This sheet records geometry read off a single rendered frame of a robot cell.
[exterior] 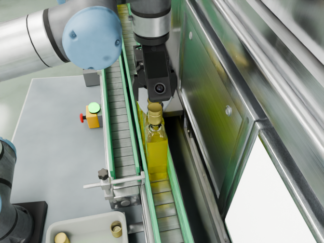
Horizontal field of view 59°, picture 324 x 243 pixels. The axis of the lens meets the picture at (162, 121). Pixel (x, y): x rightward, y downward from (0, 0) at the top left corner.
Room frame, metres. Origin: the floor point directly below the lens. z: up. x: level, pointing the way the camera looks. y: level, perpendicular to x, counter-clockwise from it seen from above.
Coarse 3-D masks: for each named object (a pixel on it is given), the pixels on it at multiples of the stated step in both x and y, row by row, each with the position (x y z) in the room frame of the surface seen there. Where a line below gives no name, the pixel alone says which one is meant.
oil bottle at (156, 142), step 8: (144, 128) 0.50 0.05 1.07; (152, 136) 0.46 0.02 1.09; (160, 136) 0.46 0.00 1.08; (152, 144) 0.46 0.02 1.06; (160, 144) 0.46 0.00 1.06; (152, 152) 0.46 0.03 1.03; (160, 152) 0.46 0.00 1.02; (152, 160) 0.46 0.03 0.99; (160, 160) 0.46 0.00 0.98; (152, 168) 0.46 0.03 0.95; (160, 168) 0.46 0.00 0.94; (152, 176) 0.46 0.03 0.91; (160, 176) 0.46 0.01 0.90
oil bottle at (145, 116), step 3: (144, 114) 0.54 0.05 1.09; (147, 114) 0.53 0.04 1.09; (144, 117) 0.53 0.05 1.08; (147, 117) 0.53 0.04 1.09; (162, 117) 0.53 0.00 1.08; (144, 120) 0.52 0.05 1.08; (147, 120) 0.52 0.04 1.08; (162, 120) 0.53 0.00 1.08; (144, 123) 0.52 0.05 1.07; (147, 123) 0.51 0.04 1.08; (144, 126) 0.52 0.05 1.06; (144, 135) 0.53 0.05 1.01; (144, 138) 0.54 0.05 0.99; (144, 141) 0.54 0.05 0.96; (144, 144) 0.55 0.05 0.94; (144, 147) 0.55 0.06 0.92
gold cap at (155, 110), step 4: (152, 104) 0.50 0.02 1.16; (156, 104) 0.50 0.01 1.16; (148, 108) 0.48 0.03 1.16; (152, 108) 0.48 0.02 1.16; (156, 108) 0.48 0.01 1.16; (160, 108) 0.48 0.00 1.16; (148, 112) 0.48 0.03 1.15; (152, 112) 0.47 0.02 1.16; (156, 112) 0.47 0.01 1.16; (160, 112) 0.47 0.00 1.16; (148, 116) 0.48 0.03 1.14; (152, 116) 0.47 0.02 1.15; (156, 116) 0.47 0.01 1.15; (160, 116) 0.47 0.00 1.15; (148, 120) 0.48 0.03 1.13; (152, 120) 0.47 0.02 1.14; (156, 120) 0.47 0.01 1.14; (160, 120) 0.47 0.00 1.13; (152, 124) 0.47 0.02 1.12; (156, 124) 0.47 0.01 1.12
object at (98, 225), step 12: (96, 216) 0.36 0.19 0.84; (108, 216) 0.36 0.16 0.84; (120, 216) 0.36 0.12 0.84; (48, 228) 0.33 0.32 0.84; (60, 228) 0.33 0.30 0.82; (72, 228) 0.34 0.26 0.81; (84, 228) 0.34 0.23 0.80; (96, 228) 0.35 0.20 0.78; (108, 228) 0.35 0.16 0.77; (48, 240) 0.29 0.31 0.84; (72, 240) 0.32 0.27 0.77; (84, 240) 0.32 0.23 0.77; (96, 240) 0.32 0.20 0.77; (108, 240) 0.32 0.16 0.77; (120, 240) 0.32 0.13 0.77
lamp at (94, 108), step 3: (90, 105) 0.82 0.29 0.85; (93, 105) 0.82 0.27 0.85; (96, 105) 0.82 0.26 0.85; (90, 108) 0.80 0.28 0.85; (93, 108) 0.80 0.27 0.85; (96, 108) 0.80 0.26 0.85; (99, 108) 0.82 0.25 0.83; (90, 111) 0.80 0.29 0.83; (93, 111) 0.80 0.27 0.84; (96, 111) 0.80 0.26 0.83
